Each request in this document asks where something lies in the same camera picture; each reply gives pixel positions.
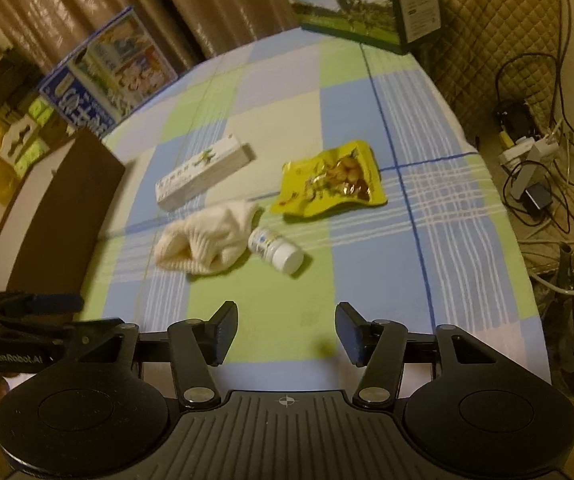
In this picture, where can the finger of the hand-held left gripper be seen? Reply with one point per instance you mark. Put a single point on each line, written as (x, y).
(42, 332)
(57, 303)

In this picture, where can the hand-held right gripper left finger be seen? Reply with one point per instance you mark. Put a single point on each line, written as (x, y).
(224, 332)

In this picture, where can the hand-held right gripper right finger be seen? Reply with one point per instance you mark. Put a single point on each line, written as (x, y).
(348, 332)

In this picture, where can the brown and white storage box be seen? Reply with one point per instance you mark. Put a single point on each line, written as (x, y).
(67, 185)

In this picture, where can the checked bedsheet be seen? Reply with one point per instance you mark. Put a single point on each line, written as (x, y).
(367, 270)

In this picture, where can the cream knitted sock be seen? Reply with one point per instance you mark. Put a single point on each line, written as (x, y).
(202, 240)

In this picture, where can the white pill bottle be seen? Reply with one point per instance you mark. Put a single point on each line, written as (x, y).
(277, 252)

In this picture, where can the yellow snack pouch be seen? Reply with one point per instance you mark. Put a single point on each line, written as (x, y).
(327, 180)

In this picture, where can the long white medicine box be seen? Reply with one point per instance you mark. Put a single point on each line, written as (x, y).
(202, 172)

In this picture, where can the white carved wooden rack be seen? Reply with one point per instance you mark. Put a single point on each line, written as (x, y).
(14, 142)

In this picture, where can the stack of green tissue packs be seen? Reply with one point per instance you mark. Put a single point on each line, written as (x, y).
(37, 110)

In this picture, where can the blue printed carton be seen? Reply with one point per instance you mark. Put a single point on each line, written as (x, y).
(107, 75)

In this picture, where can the black power adapter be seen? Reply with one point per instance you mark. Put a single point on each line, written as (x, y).
(539, 196)

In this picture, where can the white power strip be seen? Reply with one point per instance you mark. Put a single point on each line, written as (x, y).
(522, 152)

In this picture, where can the blue milk carton box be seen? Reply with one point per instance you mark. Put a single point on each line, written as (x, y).
(347, 5)

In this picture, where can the brown curtain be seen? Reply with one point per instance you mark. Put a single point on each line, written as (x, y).
(192, 0)

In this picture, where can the beige quilted headboard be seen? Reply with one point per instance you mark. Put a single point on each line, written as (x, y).
(492, 20)

